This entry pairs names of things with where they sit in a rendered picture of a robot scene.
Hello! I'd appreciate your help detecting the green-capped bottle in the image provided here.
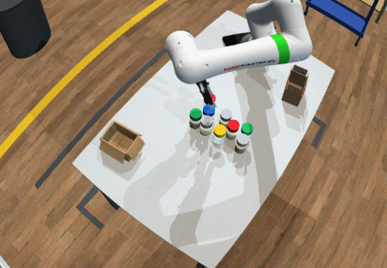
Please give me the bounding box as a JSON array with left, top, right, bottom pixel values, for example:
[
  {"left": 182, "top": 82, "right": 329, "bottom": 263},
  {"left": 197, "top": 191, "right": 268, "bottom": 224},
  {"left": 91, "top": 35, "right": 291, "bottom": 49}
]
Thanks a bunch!
[
  {"left": 189, "top": 108, "right": 202, "bottom": 130},
  {"left": 239, "top": 122, "right": 253, "bottom": 139}
]

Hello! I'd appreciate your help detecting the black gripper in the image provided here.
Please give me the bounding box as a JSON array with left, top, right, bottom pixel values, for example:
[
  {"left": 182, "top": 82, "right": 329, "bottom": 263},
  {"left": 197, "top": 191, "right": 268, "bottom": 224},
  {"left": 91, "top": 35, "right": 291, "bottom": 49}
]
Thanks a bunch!
[{"left": 196, "top": 80, "right": 217, "bottom": 109}]

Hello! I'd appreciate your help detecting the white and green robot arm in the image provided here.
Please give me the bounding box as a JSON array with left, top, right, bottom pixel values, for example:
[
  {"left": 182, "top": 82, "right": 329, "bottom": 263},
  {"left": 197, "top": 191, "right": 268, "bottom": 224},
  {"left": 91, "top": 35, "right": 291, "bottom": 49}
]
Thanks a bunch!
[{"left": 165, "top": 0, "right": 313, "bottom": 84}]

